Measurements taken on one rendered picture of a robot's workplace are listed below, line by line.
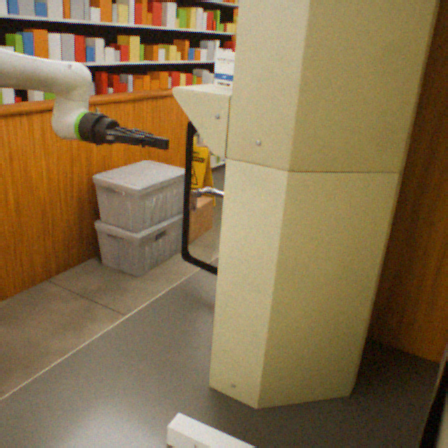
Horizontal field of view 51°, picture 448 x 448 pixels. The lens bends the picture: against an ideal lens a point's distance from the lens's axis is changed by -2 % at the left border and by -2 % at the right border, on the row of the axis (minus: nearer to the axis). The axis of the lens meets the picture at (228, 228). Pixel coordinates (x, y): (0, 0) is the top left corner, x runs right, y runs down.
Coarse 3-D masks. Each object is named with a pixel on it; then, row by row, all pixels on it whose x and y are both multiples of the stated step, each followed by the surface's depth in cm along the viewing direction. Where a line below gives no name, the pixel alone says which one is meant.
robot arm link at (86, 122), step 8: (88, 112) 140; (96, 112) 139; (80, 120) 138; (88, 120) 137; (96, 120) 137; (80, 128) 138; (88, 128) 137; (80, 136) 140; (88, 136) 138; (96, 144) 140
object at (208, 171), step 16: (208, 160) 119; (224, 160) 116; (192, 176) 124; (208, 176) 121; (224, 176) 117; (208, 192) 122; (208, 208) 123; (192, 224) 129; (208, 224) 125; (192, 240) 130; (208, 240) 126; (208, 256) 128
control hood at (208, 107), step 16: (176, 96) 78; (192, 96) 76; (208, 96) 75; (224, 96) 74; (192, 112) 77; (208, 112) 76; (224, 112) 74; (208, 128) 77; (224, 128) 75; (208, 144) 78; (224, 144) 76
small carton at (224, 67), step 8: (216, 56) 82; (224, 56) 80; (232, 56) 79; (216, 64) 82; (224, 64) 81; (232, 64) 80; (216, 72) 83; (224, 72) 81; (232, 72) 80; (216, 80) 83; (224, 80) 82; (232, 80) 81
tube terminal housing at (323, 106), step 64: (256, 0) 66; (320, 0) 63; (384, 0) 65; (256, 64) 69; (320, 64) 66; (384, 64) 69; (256, 128) 72; (320, 128) 70; (384, 128) 73; (256, 192) 76; (320, 192) 75; (384, 192) 78; (256, 256) 79; (320, 256) 80; (384, 256) 86; (256, 320) 83; (320, 320) 85; (256, 384) 88; (320, 384) 92
